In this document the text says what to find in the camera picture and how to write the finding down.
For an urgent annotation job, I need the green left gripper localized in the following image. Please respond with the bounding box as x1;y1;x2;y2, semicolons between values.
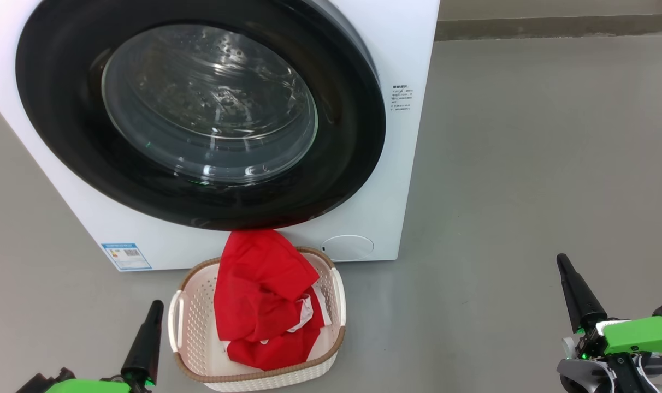
44;299;165;393

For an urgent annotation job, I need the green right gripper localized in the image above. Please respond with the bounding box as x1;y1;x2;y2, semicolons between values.
555;253;662;361

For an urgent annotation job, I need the red and white cloth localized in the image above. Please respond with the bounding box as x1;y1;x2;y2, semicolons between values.
213;229;333;372

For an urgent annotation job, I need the black round glass washer door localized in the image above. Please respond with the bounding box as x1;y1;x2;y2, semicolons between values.
15;0;387;231

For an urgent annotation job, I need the cream basket with brown rim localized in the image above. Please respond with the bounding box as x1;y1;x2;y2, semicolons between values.
167;246;347;393

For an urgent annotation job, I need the white front-load washing machine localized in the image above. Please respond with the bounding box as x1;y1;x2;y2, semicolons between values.
0;0;441;272

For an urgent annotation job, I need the blue energy label sticker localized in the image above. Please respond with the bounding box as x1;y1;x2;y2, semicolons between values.
100;242;153;271

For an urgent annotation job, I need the round white filter cover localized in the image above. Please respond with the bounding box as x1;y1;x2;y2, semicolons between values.
320;234;375;262

